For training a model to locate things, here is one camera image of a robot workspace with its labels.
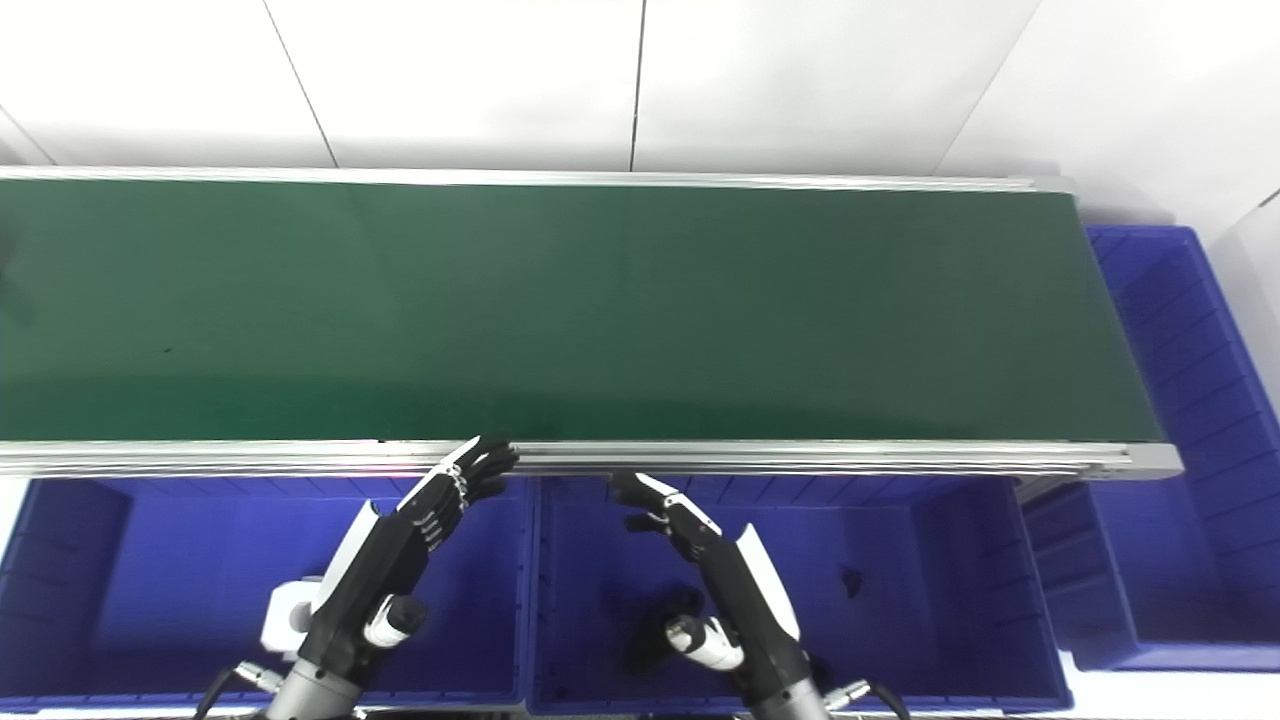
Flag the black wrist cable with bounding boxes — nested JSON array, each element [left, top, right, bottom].
[[826, 678, 913, 720], [194, 662, 286, 720]]

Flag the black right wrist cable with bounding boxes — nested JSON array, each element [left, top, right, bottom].
[[826, 678, 913, 720]]

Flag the blue plastic bin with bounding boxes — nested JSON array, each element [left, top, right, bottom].
[[527, 475, 1074, 716], [1020, 226, 1280, 673], [0, 477, 536, 714]]

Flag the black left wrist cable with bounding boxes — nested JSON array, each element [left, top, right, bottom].
[[194, 662, 286, 720]]

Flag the white round holed part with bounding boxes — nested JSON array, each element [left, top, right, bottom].
[[261, 577, 327, 657]]

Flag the green conveyor belt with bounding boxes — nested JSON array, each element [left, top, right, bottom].
[[0, 180, 1166, 444], [0, 165, 1184, 481]]

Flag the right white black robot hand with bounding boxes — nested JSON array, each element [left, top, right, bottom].
[[608, 470, 811, 698]]

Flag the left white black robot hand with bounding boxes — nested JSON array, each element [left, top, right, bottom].
[[296, 435, 521, 683]]

